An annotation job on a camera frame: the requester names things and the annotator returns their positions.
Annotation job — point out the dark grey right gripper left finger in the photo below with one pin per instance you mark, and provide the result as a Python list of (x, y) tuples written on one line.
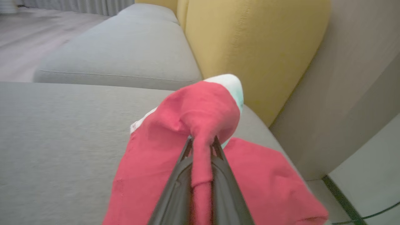
[(175, 193)]

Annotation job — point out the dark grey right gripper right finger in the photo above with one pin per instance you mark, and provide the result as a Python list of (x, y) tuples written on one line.
[(228, 193)]

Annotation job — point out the red white garment thin stripes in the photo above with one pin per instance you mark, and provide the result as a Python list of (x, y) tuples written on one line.
[(200, 106)]

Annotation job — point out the large grey sofa seat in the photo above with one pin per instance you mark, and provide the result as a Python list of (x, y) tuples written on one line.
[(62, 140)]

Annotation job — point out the grey sofa seat cushion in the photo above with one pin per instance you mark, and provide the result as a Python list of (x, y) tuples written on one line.
[(125, 53)]

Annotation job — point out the grey pleated curtain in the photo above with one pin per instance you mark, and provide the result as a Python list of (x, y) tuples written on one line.
[(78, 5)]

